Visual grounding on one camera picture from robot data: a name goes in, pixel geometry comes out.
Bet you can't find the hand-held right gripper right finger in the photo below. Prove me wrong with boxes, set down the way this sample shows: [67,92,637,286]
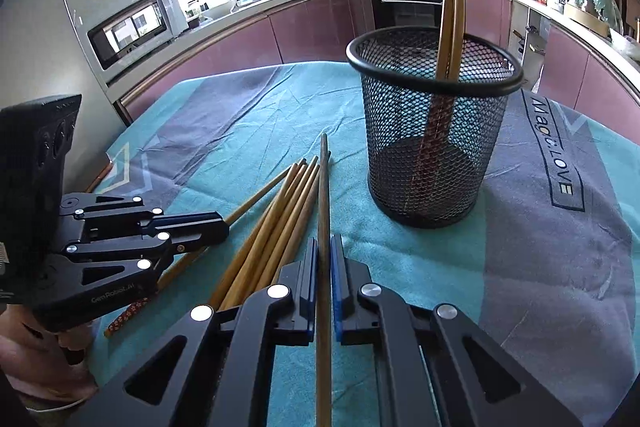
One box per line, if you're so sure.
[330,234,583,427]

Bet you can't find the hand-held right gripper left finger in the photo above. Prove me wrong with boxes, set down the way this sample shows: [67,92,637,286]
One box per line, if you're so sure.
[65,237,321,427]

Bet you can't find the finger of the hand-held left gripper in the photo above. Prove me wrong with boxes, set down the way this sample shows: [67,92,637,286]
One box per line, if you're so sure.
[30,228,231,323]
[59,192,230,236]

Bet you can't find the dark brown wooden chopstick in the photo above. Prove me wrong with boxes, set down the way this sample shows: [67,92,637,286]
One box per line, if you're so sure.
[316,133,333,427]

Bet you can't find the black mesh utensil holder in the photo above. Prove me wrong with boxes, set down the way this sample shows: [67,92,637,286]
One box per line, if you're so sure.
[346,26,524,229]

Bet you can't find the person's left hand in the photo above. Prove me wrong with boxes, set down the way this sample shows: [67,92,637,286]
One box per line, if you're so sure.
[0,307,98,410]

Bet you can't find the white microwave oven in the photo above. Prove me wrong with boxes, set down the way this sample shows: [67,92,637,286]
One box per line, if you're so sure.
[87,0,190,85]

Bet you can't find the teal and grey tablecloth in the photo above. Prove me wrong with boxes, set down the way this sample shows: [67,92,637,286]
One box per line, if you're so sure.
[87,62,640,427]

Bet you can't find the pink lower kitchen cabinets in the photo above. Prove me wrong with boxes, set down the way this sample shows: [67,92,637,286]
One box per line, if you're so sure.
[117,0,640,122]

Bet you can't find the black built-in oven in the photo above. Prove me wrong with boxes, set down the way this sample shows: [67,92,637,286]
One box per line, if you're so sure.
[369,0,446,30]

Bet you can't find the wooden tray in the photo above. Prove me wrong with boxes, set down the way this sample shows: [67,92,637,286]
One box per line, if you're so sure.
[565,2,611,38]

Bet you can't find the white plastic bag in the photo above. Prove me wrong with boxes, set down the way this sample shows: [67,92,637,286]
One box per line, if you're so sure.
[610,29,640,60]

